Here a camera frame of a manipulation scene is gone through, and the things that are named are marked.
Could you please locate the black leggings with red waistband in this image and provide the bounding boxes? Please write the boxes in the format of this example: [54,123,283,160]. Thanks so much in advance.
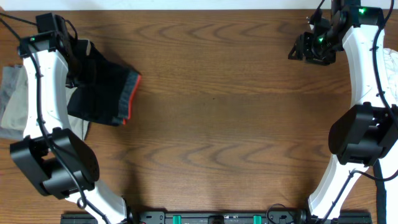
[67,40,141,126]

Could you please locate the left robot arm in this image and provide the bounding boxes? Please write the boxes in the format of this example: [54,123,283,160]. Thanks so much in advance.
[10,30,132,223]

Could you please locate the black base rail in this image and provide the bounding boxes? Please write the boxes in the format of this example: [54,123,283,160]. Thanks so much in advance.
[60,209,373,224]

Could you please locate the folded grey garment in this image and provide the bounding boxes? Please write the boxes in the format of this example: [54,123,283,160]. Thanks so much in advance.
[0,64,25,141]

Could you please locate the black garment under white one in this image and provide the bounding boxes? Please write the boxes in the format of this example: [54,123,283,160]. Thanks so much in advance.
[373,161,387,224]

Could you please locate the white crumpled garment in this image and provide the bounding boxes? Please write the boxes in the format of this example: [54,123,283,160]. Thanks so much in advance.
[381,47,398,224]

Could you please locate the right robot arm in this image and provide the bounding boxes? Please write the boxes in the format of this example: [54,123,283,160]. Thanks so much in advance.
[288,0,397,223]

